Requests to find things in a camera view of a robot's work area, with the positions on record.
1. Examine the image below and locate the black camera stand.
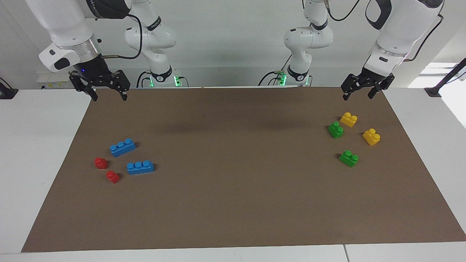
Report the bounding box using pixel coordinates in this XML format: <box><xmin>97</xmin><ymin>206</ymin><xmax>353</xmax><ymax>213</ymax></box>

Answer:
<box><xmin>424</xmin><ymin>57</ymin><xmax>466</xmax><ymax>98</ymax></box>

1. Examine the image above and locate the blue three-stud block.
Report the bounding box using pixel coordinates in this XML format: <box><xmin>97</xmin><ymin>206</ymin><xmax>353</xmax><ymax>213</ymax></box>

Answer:
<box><xmin>110</xmin><ymin>138</ymin><xmax>137</xmax><ymax>158</ymax></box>
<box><xmin>126</xmin><ymin>160</ymin><xmax>155</xmax><ymax>175</ymax></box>

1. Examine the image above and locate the yellow two-stud block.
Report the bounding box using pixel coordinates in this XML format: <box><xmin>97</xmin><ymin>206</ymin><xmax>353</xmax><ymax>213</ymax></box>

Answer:
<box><xmin>340</xmin><ymin>112</ymin><xmax>358</xmax><ymax>128</ymax></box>
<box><xmin>362</xmin><ymin>128</ymin><xmax>381</xmax><ymax>146</ymax></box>

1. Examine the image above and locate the brown table mat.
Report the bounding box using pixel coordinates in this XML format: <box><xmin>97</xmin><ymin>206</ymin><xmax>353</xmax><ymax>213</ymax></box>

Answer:
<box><xmin>21</xmin><ymin>87</ymin><xmax>466</xmax><ymax>253</ymax></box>

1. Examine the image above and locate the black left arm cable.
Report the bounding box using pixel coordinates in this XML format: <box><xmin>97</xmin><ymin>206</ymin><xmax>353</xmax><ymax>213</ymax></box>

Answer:
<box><xmin>324</xmin><ymin>0</ymin><xmax>446</xmax><ymax>63</ymax></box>

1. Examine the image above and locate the green two-stud block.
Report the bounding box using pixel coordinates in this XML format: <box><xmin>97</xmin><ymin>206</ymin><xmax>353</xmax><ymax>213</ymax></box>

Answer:
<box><xmin>339</xmin><ymin>150</ymin><xmax>359</xmax><ymax>168</ymax></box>
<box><xmin>328</xmin><ymin>121</ymin><xmax>344</xmax><ymax>139</ymax></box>

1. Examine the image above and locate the white wall socket box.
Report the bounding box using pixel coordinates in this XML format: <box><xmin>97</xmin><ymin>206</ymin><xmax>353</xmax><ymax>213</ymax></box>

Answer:
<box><xmin>36</xmin><ymin>71</ymin><xmax>78</xmax><ymax>89</ymax></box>

